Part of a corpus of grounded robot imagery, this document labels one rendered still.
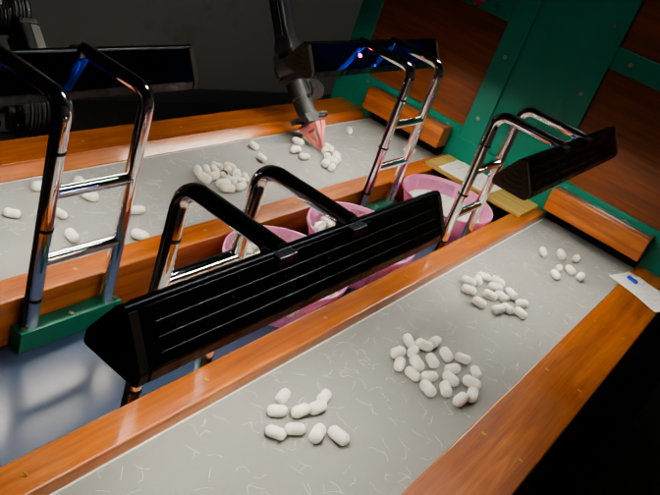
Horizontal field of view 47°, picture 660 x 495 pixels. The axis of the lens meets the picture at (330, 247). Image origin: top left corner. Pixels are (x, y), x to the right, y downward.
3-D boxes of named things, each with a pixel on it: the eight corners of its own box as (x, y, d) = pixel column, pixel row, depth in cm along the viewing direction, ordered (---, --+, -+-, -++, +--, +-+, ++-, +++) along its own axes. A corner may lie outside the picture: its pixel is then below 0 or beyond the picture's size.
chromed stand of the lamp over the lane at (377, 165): (299, 192, 205) (353, 33, 184) (341, 181, 220) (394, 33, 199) (353, 228, 197) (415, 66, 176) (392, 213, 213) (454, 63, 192)
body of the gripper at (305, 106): (329, 116, 218) (319, 92, 218) (307, 119, 210) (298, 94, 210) (313, 125, 222) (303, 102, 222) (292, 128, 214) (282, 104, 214)
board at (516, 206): (424, 164, 228) (425, 160, 227) (447, 157, 240) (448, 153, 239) (518, 218, 215) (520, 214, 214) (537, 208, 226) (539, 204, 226)
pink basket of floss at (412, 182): (399, 239, 200) (412, 208, 195) (384, 193, 223) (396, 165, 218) (490, 261, 206) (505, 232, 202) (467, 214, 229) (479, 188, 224)
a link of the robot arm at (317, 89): (272, 66, 217) (295, 54, 213) (294, 67, 227) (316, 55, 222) (285, 105, 217) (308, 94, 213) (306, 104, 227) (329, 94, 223)
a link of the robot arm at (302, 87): (280, 83, 216) (296, 75, 213) (294, 83, 221) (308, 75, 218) (290, 106, 215) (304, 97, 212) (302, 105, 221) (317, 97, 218)
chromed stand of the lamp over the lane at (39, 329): (-48, 291, 129) (-25, 39, 108) (53, 262, 144) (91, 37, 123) (18, 355, 121) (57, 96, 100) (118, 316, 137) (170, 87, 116)
